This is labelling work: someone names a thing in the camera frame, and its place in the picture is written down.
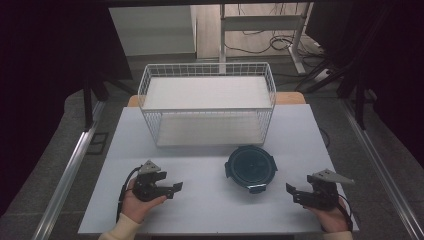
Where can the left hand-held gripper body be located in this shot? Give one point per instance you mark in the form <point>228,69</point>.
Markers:
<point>146,186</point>

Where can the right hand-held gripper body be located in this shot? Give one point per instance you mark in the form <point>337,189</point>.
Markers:
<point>323,195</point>

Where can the person's left hand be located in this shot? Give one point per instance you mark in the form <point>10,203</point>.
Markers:
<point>136,208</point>

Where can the person's right hand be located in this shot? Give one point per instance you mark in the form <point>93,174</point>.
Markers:
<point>330,218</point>

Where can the dark round lidded container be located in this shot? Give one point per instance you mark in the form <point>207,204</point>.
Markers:
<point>250,166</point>

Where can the wooden table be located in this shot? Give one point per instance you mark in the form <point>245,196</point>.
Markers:
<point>290,98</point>

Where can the black metal stand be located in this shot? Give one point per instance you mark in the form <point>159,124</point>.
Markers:
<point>88,103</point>
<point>360,103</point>

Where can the dark curtain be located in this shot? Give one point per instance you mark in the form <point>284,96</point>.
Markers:
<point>393,66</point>
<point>50,66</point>

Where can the white cabinet panel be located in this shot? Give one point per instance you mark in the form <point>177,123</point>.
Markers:
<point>153,30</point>

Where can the aluminium frame rail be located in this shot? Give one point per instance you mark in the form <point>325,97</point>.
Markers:
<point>68,173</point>
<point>376,160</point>

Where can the black floor bracket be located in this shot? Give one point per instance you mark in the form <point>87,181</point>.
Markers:
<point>98,143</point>

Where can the white metal desk frame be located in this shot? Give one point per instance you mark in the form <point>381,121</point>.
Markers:
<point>260,22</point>

